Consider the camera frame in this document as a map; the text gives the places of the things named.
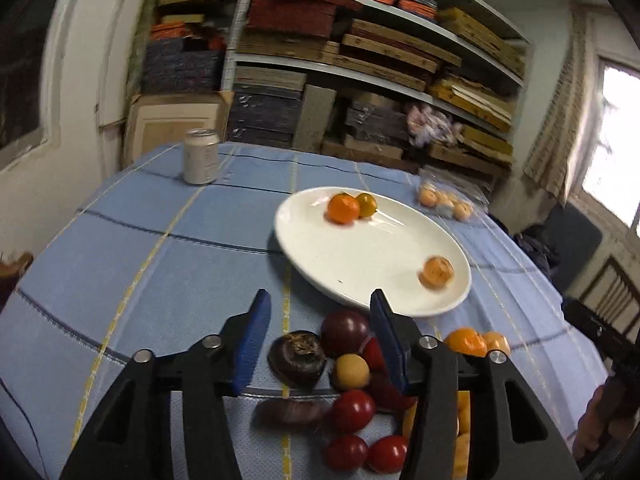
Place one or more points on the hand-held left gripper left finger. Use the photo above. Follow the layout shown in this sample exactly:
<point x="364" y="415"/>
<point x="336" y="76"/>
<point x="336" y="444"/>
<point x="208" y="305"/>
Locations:
<point x="252" y="345"/>

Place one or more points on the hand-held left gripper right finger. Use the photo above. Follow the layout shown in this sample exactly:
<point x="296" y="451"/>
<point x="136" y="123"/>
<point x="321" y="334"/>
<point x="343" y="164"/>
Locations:
<point x="390" y="345"/>

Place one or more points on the small red tomato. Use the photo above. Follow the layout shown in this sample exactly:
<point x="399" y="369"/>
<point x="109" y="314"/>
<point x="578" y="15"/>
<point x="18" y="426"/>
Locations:
<point x="372" y="354"/>

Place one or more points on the yellow loquat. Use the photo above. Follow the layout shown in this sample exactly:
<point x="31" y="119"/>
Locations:
<point x="351" y="371"/>

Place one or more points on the white oval plate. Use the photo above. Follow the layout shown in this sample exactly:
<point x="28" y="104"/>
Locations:
<point x="370" y="255"/>

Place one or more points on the person's right hand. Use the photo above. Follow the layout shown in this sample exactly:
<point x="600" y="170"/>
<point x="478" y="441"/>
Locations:
<point x="595" y="420"/>

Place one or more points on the dark wooden chair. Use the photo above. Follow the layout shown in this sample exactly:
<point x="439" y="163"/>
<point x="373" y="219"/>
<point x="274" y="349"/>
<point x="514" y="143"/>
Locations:
<point x="610" y="290"/>

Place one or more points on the dark red plum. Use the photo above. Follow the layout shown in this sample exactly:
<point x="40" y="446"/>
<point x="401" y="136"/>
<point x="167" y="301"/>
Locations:
<point x="342" y="332"/>
<point x="385" y="394"/>

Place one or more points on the large orange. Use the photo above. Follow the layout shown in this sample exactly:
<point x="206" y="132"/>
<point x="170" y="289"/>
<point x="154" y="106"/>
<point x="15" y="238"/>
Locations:
<point x="464" y="412"/>
<point x="465" y="342"/>

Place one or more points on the dark blue padded chair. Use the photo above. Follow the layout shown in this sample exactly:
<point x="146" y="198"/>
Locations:
<point x="570" y="240"/>

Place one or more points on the blue checked tablecloth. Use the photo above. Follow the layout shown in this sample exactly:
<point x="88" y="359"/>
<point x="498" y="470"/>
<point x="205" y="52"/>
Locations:
<point x="150" y="260"/>

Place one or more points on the small yellow-green kumquat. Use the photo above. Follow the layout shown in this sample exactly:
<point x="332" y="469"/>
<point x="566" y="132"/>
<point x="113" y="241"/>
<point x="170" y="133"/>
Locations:
<point x="367" y="204"/>

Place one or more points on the orange tangerine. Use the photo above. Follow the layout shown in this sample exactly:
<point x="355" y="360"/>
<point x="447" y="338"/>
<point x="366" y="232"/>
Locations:
<point x="342" y="208"/>

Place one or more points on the clear bag of kumquats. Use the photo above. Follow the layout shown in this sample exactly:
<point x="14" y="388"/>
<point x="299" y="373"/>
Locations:
<point x="445" y="200"/>

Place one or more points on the white framed window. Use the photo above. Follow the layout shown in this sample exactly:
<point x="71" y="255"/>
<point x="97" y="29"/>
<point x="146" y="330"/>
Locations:
<point x="20" y="60"/>
<point x="615" y="135"/>

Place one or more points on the silver drink can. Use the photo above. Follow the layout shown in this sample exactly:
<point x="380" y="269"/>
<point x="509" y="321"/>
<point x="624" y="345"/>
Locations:
<point x="200" y="160"/>

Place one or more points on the patterned beige curtain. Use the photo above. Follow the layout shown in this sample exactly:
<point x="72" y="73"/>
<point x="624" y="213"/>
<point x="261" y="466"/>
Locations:
<point x="565" y="110"/>

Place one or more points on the pink plastic bag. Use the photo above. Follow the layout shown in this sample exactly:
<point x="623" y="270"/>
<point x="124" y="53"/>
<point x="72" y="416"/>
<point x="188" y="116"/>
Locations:
<point x="430" y="122"/>

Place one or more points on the brown cardboard box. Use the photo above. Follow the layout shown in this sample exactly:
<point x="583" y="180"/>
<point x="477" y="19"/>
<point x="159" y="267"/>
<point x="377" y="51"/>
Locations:
<point x="172" y="120"/>

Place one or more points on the brown wooden chair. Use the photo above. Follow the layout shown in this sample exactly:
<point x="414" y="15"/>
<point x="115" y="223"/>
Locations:
<point x="15" y="266"/>

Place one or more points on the white metal shelf rack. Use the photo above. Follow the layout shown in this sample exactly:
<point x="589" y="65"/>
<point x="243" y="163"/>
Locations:
<point x="350" y="62"/>

